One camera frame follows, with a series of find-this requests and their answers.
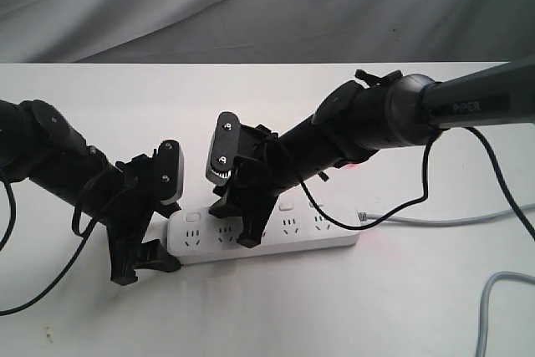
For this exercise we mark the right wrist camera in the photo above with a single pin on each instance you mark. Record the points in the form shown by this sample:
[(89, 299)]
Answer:
[(223, 148)]

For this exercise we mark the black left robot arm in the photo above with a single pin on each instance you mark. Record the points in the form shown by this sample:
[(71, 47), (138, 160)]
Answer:
[(39, 144)]

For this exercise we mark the grey backdrop cloth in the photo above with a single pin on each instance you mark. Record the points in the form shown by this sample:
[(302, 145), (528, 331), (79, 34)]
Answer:
[(264, 31)]

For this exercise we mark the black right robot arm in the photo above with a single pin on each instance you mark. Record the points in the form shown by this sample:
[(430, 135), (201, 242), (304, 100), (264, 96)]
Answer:
[(371, 113)]

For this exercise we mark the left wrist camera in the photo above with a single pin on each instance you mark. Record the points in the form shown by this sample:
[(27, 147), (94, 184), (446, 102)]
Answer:
[(168, 169)]

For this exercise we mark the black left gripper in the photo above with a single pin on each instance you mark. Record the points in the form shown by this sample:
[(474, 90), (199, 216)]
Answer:
[(122, 198)]

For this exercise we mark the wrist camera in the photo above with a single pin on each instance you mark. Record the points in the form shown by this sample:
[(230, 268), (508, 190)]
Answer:
[(168, 169), (223, 148)]

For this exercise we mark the white five-socket power strip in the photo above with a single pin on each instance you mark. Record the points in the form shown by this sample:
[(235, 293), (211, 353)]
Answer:
[(196, 237)]

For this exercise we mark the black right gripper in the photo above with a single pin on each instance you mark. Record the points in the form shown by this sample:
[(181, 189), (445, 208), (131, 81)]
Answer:
[(260, 173)]

